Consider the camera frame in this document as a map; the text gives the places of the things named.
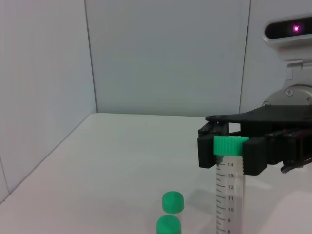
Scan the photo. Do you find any green-capped clear test tube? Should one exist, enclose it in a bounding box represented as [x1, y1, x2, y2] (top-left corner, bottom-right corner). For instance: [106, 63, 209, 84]
[212, 136, 250, 234]
[161, 191, 185, 217]
[156, 214, 182, 234]

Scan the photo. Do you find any right arm connector cable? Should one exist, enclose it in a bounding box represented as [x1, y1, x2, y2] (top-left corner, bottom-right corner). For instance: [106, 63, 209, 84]
[280, 159, 312, 175]

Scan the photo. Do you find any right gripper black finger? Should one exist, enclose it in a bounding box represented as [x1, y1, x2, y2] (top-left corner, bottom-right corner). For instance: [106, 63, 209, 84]
[197, 121, 230, 169]
[243, 130, 312, 176]

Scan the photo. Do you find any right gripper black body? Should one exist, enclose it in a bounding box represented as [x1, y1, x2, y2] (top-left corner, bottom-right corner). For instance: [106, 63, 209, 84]
[205, 105, 312, 137]

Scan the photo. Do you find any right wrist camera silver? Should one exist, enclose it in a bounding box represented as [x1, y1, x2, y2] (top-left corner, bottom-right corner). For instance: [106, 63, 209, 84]
[262, 15, 312, 83]

